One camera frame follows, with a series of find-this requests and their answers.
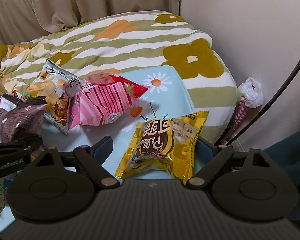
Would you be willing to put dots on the pile of snack packets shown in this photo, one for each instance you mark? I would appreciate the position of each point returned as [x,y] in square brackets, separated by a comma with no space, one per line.
[102,105]

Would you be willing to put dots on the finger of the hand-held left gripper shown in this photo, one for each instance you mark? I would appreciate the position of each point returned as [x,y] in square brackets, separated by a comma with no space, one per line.
[12,155]
[30,100]

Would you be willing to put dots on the pink patterned cone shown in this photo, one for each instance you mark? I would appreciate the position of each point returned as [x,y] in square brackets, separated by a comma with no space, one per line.
[236,120]

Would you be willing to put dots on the golden yellow snack bag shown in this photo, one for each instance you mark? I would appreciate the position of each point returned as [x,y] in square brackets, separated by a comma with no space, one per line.
[160,150]

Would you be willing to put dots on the white plastic bag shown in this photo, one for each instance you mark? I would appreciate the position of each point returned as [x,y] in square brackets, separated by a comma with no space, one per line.
[251,92]

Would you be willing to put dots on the purple brown snack bag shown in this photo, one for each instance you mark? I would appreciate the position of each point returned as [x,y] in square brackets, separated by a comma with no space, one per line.
[17,120]

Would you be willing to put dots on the beige curtain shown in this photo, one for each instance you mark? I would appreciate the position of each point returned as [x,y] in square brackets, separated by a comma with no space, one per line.
[90,0]

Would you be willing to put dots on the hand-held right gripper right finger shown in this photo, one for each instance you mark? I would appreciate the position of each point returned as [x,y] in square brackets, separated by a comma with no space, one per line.
[205,151]

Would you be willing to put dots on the floral striped blanket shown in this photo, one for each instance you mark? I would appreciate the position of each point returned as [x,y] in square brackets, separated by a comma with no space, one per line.
[140,42]

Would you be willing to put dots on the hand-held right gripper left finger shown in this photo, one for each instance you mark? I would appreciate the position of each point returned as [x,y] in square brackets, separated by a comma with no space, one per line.
[103,147]

